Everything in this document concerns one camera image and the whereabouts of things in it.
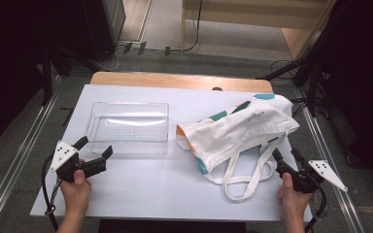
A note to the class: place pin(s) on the dark curtain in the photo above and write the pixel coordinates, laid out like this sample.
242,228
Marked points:
362,81
19,64

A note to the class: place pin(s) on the person's right hand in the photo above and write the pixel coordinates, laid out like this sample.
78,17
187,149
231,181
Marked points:
293,200

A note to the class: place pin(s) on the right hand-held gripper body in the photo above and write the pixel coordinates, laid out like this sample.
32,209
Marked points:
304,179

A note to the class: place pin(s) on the light wooden table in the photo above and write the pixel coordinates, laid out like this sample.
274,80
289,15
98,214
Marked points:
175,81

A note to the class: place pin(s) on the light wooden frame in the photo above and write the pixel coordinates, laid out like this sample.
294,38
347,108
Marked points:
239,16

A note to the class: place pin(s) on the metal floor rail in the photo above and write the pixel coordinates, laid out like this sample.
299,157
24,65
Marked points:
332,161
13,161

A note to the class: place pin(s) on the person's left hand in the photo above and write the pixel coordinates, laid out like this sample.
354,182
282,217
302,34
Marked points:
76,194

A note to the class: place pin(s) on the black metal stand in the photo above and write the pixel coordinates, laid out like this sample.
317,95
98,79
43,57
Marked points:
47,76

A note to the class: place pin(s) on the black tripod stand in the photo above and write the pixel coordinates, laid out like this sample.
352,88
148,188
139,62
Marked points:
304,71

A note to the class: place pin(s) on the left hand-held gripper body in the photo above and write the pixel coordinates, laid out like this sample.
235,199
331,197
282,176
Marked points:
65,163

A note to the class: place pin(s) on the black cabinet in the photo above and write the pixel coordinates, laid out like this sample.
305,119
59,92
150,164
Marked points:
105,27

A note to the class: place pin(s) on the small dark round object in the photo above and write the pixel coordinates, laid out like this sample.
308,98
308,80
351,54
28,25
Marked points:
217,88

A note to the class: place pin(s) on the white patterned tote bag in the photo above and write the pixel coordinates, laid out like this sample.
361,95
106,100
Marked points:
239,132

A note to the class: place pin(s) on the clear plastic container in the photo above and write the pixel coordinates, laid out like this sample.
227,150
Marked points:
128,127

